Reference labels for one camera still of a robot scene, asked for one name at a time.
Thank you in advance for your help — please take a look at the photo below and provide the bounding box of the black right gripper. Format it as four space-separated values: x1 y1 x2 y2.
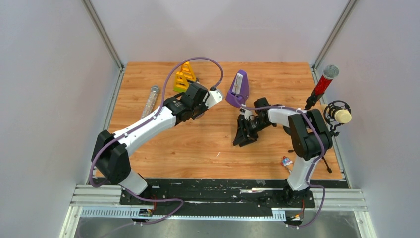
234 118 274 148

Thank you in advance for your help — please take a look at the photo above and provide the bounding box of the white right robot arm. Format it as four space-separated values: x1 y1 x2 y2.
233 98 332 207

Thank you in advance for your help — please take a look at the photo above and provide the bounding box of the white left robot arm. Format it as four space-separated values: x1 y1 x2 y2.
92 83 223 205

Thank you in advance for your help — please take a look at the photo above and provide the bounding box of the yellow toy block tower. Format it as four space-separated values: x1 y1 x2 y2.
173 72 189 93

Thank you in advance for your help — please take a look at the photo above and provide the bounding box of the yellow toy block on car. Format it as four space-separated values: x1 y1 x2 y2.
180 61 198 82

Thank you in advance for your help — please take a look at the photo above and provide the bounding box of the silver glitter microphone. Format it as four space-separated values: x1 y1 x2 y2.
140 85 160 119

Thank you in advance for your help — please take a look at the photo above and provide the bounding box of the purple metronome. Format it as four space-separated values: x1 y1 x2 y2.
225 70 250 108

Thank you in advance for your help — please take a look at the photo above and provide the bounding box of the small toy figure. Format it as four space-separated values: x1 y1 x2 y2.
282 156 293 173

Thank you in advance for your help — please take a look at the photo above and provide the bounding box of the red microphone on stand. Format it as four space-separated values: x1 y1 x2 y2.
305 64 340 110

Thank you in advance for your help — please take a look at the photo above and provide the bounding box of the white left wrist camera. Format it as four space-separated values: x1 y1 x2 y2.
203 90 223 109

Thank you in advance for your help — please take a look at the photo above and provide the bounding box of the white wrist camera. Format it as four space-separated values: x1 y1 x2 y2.
239 108 254 121
203 90 223 109

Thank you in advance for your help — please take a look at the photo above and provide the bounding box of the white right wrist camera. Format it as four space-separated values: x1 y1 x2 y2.
239 108 254 121

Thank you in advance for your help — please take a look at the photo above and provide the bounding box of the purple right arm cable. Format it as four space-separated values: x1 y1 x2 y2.
232 92 326 229

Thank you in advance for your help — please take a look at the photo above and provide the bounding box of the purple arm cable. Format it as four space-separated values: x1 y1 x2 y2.
89 57 224 227
232 92 326 229

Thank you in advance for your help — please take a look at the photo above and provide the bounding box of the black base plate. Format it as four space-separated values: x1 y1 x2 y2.
118 178 315 217

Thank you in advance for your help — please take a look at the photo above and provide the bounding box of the beige microphone in shock mount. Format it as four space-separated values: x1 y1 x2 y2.
321 100 352 137

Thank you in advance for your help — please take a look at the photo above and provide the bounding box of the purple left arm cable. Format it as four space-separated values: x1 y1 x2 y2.
89 57 224 227

